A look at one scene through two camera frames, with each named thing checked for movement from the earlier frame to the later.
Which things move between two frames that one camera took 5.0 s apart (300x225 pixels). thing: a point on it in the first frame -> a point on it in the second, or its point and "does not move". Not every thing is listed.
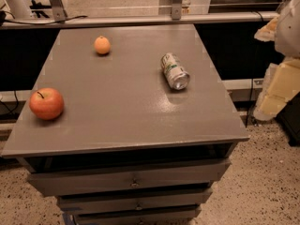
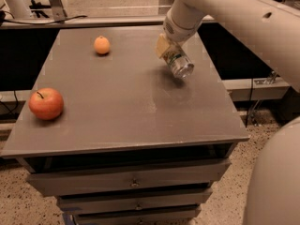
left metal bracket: x=57 y=4 does not move
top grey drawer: x=112 y=178 does not move
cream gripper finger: x=282 y=82 -> x=173 y=33
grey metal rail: x=192 y=18 does not move
